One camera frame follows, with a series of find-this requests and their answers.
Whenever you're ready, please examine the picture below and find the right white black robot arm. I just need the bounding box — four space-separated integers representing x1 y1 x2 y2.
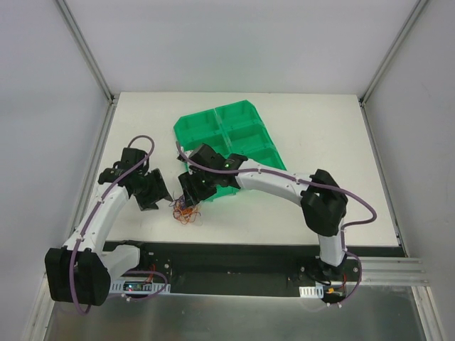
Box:
178 144 348 281

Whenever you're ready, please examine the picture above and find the right white cable duct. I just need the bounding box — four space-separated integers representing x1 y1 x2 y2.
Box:
299 283 324 299

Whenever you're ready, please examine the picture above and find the green plastic bin column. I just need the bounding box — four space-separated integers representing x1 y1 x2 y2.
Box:
211 100 286 170
173 108 240 204

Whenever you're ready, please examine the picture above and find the green plastic bin left column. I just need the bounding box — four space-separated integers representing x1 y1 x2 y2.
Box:
173 108 240 204

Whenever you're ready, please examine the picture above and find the aluminium frame rail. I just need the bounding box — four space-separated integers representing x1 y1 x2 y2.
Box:
360 257 430 286

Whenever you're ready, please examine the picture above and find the white cable duct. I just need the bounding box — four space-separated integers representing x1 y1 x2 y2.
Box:
109 280 171 296
299 283 324 299

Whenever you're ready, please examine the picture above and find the left white cable duct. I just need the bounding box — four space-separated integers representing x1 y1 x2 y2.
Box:
109 280 171 296

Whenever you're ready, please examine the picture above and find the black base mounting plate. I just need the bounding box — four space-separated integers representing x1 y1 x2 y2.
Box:
102 241 360 296

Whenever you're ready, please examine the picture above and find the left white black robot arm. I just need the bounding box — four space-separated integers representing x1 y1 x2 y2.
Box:
45 147 171 306

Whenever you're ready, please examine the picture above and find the coloured wire bundle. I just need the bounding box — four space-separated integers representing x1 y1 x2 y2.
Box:
169 197 203 225

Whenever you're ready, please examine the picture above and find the green plastic bin right column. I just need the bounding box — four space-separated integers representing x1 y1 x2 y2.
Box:
211 100 286 170

